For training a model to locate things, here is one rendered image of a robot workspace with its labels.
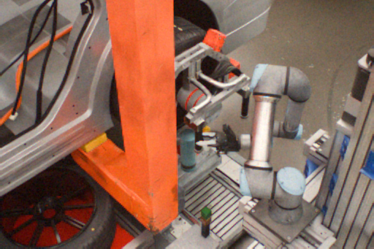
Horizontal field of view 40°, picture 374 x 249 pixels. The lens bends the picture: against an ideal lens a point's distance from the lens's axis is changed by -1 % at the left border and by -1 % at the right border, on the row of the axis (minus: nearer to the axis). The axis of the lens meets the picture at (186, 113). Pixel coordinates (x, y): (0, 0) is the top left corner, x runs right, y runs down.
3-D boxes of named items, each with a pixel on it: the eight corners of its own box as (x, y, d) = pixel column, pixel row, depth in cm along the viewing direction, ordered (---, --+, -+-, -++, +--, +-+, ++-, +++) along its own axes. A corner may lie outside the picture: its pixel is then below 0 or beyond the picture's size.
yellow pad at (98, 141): (92, 126, 274) (90, 120, 271) (107, 139, 267) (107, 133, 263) (71, 139, 267) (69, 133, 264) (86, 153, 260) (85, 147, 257)
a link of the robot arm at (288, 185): (302, 210, 206) (307, 190, 196) (269, 206, 207) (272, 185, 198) (302, 187, 214) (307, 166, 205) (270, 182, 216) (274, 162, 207)
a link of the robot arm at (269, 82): (273, 202, 201) (291, 65, 201) (236, 197, 203) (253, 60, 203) (272, 197, 213) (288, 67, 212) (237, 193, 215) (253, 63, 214)
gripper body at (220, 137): (215, 154, 249) (239, 155, 249) (215, 142, 243) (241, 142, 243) (215, 142, 254) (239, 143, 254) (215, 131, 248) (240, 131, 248)
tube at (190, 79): (191, 79, 255) (191, 63, 248) (220, 98, 245) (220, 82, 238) (165, 96, 246) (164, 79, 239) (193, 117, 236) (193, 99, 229)
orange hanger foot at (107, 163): (96, 143, 287) (87, 97, 263) (158, 197, 260) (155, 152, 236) (71, 158, 279) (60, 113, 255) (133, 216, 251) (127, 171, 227)
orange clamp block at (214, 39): (209, 45, 264) (216, 30, 261) (220, 52, 259) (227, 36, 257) (201, 44, 258) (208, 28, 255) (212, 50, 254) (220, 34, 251)
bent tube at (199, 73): (218, 63, 265) (219, 46, 258) (247, 79, 255) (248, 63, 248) (194, 78, 256) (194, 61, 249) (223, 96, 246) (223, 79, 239)
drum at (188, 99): (194, 96, 276) (194, 76, 266) (223, 116, 265) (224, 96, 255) (174, 109, 269) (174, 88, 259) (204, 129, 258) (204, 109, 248)
